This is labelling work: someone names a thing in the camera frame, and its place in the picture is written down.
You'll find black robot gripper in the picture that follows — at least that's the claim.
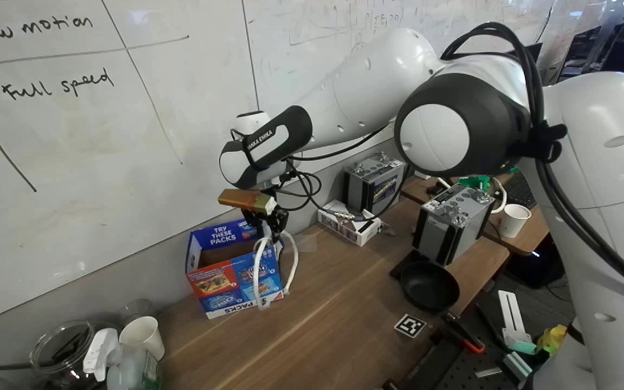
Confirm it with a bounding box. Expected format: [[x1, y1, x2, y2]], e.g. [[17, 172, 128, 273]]
[[217, 189, 289, 241]]

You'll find white rope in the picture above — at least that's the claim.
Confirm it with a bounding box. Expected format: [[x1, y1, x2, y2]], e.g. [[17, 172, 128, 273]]
[[252, 219, 301, 310]]

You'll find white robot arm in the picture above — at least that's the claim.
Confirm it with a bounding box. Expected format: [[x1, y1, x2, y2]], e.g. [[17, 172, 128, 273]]
[[220, 22, 624, 390]]

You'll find blue cardboard snack box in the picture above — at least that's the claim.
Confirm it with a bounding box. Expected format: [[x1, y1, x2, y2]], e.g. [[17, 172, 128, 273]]
[[184, 219, 285, 318]]

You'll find small white product box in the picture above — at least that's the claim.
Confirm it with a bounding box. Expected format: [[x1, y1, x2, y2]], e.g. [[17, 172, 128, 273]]
[[316, 199, 384, 247]]

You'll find grey Dominator battery box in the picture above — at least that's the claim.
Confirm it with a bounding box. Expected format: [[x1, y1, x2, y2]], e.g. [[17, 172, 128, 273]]
[[344, 151, 405, 214]]

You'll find grey box with foil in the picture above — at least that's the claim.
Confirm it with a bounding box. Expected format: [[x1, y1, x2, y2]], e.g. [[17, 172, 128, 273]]
[[414, 187, 494, 266]]

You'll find black frying pan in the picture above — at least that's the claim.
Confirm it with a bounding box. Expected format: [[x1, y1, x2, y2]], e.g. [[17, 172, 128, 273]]
[[390, 251, 459, 314]]

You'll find white paper cup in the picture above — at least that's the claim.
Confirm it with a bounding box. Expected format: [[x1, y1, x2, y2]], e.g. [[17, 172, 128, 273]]
[[120, 317, 165, 359]]

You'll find black white fiducial marker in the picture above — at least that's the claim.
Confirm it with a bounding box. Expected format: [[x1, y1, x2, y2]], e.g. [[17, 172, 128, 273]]
[[394, 314, 427, 338]]

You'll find green spray bottle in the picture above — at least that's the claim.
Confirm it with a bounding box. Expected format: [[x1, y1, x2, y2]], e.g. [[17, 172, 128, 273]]
[[82, 327, 160, 390]]

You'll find white mug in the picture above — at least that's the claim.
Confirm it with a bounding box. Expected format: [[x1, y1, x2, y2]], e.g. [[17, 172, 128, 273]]
[[498, 204, 532, 238]]

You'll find glass jar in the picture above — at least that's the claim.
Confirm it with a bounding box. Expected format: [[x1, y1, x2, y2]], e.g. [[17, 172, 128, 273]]
[[29, 321, 93, 390]]

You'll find black clamp orange handle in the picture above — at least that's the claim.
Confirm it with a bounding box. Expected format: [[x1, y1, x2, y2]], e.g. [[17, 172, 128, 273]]
[[442, 312, 485, 356]]

